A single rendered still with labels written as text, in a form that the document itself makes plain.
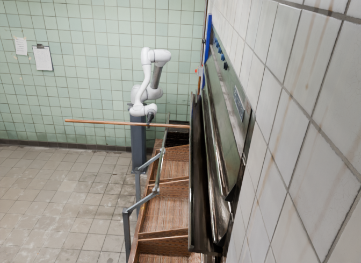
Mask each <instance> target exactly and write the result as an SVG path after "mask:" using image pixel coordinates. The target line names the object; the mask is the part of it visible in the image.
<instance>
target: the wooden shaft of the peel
mask: <svg viewBox="0 0 361 263"><path fill-rule="evenodd" d="M64 121H65V122H70V123H91V124H112V125H133V126H154V127H175V128H186V129H189V128H190V126H189V125H174V124H153V123H150V124H149V125H146V123H132V122H111V121H99V120H78V119H65V120H64Z"/></svg>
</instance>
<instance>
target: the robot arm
mask: <svg viewBox="0 0 361 263"><path fill-rule="evenodd" d="M170 59H171V53H170V52H169V51H168V50H166V49H154V50H150V48H149V47H144V48H142V50H141V63H142V68H143V71H144V74H145V79H144V81H143V83H142V85H139V84H136V85H134V86H133V87H132V90H131V103H127V105H129V106H130V107H129V109H130V110H129V112H130V114H131V115H132V116H134V117H141V116H147V118H148V119H147V123H146V125H149V124H150V123H151V121H152V119H154V117H155V115H156V113H157V106H156V104H154V103H153V104H150V105H147V106H145V105H146V103H144V101H146V100H154V99H159V98H161V97H162V96H163V90H162V88H161V87H160V86H159V82H160V78H161V74H162V69H163V66H164V65H165V64H166V63H167V62H169V61H170ZM151 63H154V68H153V74H152V77H151ZM150 79H151V83H150V84H149V82H150Z"/></svg>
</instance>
